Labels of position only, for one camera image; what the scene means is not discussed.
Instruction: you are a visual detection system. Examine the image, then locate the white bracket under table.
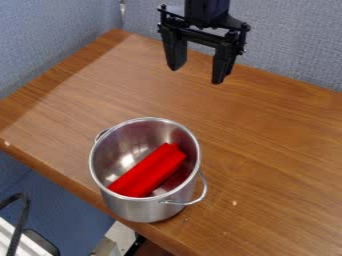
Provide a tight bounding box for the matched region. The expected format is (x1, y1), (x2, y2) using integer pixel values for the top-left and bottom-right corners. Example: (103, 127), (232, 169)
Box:
(89, 221), (137, 256)

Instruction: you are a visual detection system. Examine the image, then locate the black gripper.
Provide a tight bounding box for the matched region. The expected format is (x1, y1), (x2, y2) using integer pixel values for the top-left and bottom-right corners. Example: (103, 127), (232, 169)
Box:
(157, 0), (251, 85)

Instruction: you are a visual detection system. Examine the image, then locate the black cable lower left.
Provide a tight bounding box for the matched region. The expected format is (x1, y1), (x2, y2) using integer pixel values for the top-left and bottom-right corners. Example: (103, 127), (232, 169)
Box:
(0, 192), (32, 256)

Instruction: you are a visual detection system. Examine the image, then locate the white ribbed appliance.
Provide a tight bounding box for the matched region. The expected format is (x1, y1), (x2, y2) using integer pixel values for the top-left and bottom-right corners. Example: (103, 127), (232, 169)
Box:
(0, 216), (55, 256)

